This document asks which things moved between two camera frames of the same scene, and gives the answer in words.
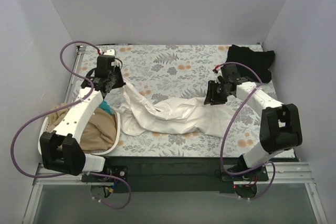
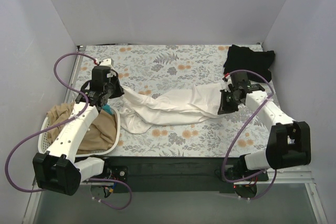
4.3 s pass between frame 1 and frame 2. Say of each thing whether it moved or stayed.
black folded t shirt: stayed
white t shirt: moved
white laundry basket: stayed
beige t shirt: stayed
